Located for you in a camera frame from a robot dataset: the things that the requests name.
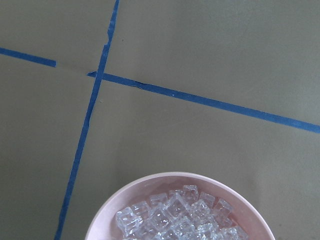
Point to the pile of clear ice cubes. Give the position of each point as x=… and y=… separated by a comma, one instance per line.
x=180, y=214

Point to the pink plastic bowl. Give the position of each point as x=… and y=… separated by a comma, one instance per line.
x=103, y=225

